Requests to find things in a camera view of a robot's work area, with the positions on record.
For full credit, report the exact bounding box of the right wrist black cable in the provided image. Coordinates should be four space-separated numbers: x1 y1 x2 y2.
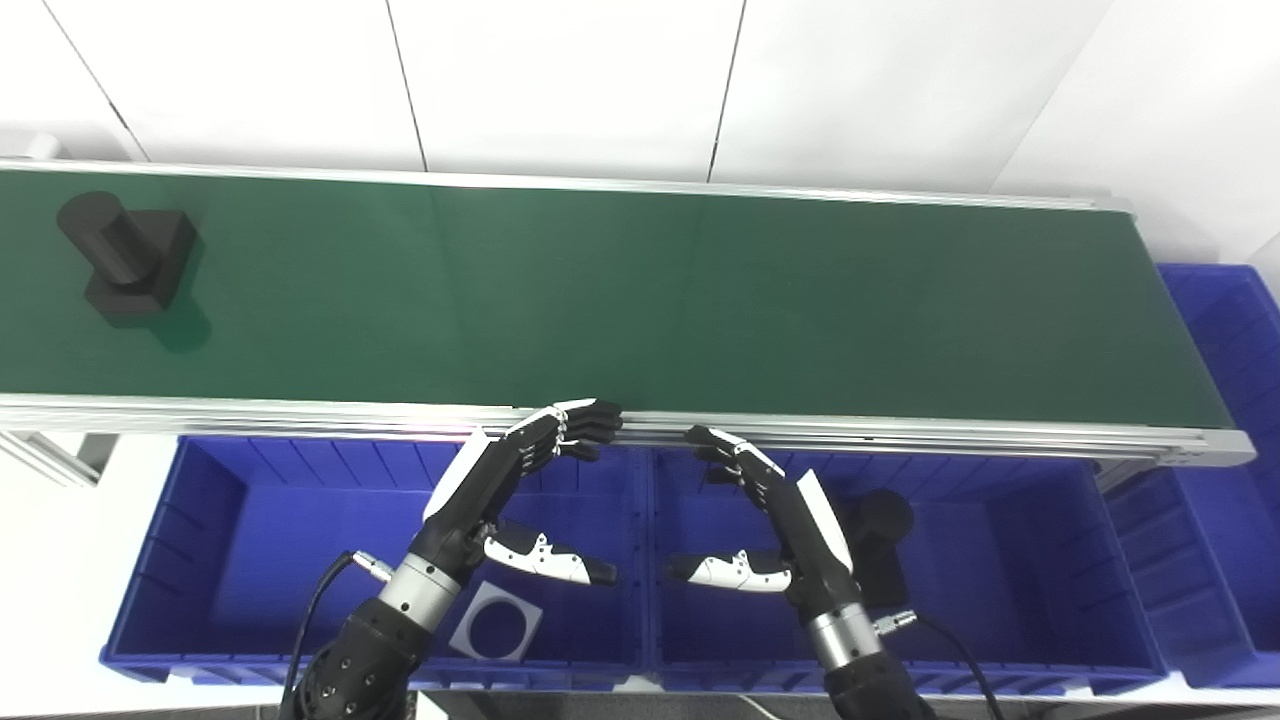
874 610 1006 720

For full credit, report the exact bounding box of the aluminium conveyor support leg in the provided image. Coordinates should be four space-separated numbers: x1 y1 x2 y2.
0 430 121 488

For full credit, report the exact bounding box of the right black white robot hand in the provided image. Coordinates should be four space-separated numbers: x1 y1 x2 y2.
666 425 863 616

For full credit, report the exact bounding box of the black cylinder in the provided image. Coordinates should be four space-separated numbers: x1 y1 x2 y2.
842 488 915 609
57 191 198 319

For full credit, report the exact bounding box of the blue plastic bin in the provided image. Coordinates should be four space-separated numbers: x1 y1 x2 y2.
645 445 1169 696
100 435 653 691
1098 263 1280 691

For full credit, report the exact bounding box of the grey square plate round hole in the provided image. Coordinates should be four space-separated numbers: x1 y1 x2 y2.
449 582 544 661

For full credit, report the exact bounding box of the grey conveyor end box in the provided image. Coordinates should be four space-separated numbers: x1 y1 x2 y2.
0 130 71 162

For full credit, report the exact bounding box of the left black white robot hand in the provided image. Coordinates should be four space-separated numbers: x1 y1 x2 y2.
412 399 623 586

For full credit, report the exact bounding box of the green conveyor belt aluminium frame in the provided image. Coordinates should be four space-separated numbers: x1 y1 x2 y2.
0 158 1257 469

